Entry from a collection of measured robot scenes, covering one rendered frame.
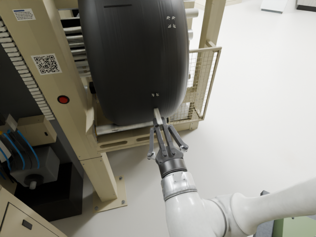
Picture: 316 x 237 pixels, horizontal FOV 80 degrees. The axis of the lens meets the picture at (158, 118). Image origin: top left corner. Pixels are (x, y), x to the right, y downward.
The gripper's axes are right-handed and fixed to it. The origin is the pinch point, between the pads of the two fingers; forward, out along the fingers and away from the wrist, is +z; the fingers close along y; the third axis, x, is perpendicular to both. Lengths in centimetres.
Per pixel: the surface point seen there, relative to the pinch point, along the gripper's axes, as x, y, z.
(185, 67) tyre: -13.9, -10.2, 7.7
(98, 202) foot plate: 112, 44, 8
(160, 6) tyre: -28.3, -3.5, 16.0
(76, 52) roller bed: 12, 31, 62
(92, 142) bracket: 22.8, 26.5, 9.3
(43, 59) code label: -10.1, 34.5, 25.6
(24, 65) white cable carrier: -7.8, 41.7, 26.4
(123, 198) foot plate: 111, 23, 7
